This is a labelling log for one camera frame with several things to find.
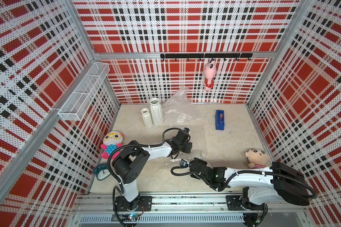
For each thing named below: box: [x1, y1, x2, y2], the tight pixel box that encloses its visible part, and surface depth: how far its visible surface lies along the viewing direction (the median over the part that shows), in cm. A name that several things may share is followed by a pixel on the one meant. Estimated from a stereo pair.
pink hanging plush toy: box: [203, 60, 217, 91], surface depth 94 cm
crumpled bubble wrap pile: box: [162, 86, 204, 126], surface depth 112 cm
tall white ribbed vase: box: [149, 97, 164, 127], surface depth 97 cm
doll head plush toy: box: [244, 148, 271, 170], surface depth 85 cm
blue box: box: [215, 110, 225, 131], surface depth 107 cm
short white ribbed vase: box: [140, 107, 153, 130], surface depth 98 cm
